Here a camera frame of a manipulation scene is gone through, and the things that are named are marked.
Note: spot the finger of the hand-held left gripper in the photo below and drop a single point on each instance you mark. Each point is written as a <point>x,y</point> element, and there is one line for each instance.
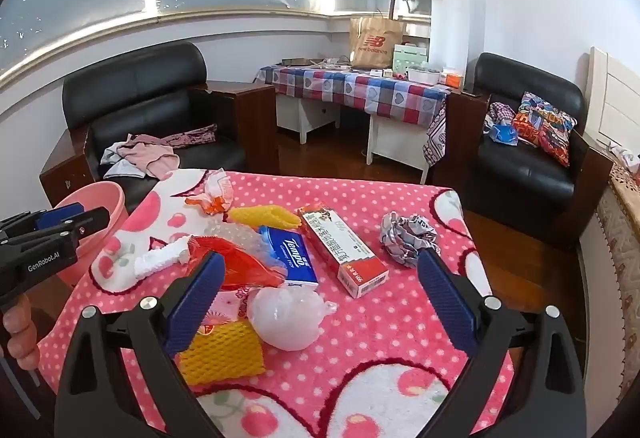
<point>85,223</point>
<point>57,215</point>

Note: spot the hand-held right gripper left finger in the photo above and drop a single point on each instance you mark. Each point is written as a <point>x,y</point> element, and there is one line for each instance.
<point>197,303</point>

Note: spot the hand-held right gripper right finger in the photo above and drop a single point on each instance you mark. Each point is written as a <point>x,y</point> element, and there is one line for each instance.
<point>445,298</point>

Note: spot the pink plastic bucket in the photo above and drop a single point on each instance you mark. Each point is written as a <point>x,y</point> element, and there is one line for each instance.
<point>97,195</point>

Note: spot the pink printed packet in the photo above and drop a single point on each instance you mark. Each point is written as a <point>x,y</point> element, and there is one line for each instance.
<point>235,303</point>

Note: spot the yellow foam net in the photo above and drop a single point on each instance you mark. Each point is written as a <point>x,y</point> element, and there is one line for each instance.
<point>225,353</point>
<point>265,216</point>

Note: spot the red plastic bag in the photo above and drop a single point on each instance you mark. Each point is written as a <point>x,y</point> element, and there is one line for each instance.
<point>245,265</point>

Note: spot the printed paper ball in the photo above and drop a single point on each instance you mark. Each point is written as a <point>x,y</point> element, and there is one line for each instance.
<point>407,238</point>

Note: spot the clear bubble plastic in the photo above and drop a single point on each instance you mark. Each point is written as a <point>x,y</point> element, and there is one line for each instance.
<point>232,235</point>

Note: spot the white plastic bag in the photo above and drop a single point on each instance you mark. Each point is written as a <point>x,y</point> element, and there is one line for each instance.
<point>285,318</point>

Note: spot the orange wrapper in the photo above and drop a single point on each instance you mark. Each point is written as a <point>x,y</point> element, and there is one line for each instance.
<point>212,205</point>

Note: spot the blue tissue pack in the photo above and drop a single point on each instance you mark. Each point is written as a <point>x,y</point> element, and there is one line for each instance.
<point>290,258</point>

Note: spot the red and white box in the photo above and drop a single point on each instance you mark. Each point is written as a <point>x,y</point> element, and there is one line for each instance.
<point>345,253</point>

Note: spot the person's left hand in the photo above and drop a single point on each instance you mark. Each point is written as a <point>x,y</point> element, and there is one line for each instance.
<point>20,338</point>

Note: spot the light blue garment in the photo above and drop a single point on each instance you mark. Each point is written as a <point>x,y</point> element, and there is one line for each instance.
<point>112,157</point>

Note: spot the pink polka-dot blanket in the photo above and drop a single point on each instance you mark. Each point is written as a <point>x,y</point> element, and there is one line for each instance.
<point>375,343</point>

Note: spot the patterned dark pink garment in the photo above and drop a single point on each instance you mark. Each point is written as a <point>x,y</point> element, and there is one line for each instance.
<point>195,135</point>

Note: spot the black armchair with cushion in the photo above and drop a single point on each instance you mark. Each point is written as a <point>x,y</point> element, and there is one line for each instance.
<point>525,178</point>

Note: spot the black armchair with clothes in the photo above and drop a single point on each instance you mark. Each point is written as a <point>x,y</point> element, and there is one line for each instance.
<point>150,77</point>

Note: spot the white desk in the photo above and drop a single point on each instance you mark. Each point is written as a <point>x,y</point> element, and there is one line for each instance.
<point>395,142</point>

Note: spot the blue bag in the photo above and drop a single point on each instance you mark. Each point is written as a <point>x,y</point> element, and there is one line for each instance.
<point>505,133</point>

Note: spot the beige lace bedspread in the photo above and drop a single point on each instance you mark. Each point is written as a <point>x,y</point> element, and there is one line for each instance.
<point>622,243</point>

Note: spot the checked cloth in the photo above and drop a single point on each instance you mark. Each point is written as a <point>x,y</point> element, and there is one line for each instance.
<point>500,113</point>

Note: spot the colourful printed cushion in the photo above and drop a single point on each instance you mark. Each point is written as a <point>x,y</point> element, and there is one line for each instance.
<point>545,125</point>

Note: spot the orange box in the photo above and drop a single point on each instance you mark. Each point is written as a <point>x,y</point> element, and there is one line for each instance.
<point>452,79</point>

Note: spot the white container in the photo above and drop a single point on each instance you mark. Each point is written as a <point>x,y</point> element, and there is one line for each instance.
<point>424,75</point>

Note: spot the checkered cloth white table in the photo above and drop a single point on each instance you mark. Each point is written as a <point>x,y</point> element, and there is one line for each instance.
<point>350,87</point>

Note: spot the green crate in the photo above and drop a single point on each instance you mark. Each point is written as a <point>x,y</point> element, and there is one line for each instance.
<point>407,60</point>

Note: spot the brown paper bag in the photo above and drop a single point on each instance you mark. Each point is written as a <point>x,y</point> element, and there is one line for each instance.
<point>375,42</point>

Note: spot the white headboard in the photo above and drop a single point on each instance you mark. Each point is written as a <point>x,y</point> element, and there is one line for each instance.
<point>615,92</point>

